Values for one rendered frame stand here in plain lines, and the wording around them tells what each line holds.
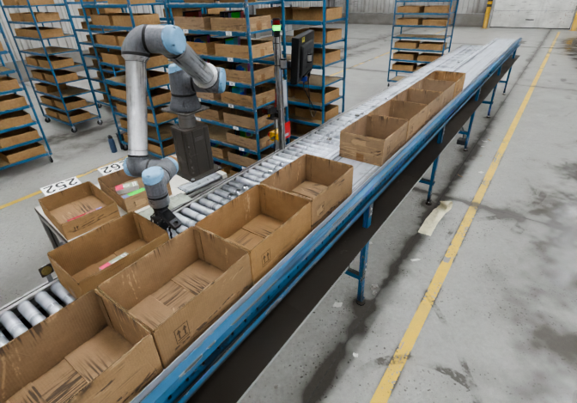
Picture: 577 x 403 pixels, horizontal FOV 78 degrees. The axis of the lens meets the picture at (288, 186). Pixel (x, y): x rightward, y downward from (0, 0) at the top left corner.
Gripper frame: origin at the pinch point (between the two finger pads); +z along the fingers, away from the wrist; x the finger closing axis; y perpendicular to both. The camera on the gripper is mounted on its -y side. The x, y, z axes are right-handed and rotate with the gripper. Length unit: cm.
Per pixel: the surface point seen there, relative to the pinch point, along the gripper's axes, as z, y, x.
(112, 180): 1, 84, -20
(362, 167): -8, -49, -105
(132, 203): -0.1, 47.2, -9.9
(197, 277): -8.6, -37.3, 15.4
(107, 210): -2.0, 49.3, 3.3
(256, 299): -11, -64, 12
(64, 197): 0, 88, 8
